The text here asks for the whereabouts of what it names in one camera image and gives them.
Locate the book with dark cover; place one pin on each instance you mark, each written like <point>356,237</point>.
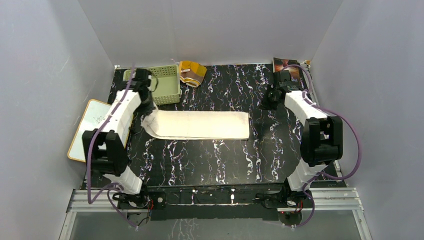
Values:
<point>278,64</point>

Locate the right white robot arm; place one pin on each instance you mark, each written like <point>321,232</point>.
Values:
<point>321,140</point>

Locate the green plastic basket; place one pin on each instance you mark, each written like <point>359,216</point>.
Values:
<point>168,90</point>

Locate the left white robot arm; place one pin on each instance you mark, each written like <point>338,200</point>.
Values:
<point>104,146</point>

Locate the white towel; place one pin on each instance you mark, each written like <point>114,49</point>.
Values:
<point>197,125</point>

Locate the yellow brown folded cloth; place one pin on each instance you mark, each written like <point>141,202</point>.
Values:
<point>191,73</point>

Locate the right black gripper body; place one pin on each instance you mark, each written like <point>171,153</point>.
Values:
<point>270,102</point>

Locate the aluminium frame rail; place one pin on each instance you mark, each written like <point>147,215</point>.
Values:
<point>325,199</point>

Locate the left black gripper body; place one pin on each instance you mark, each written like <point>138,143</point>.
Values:
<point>147,106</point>

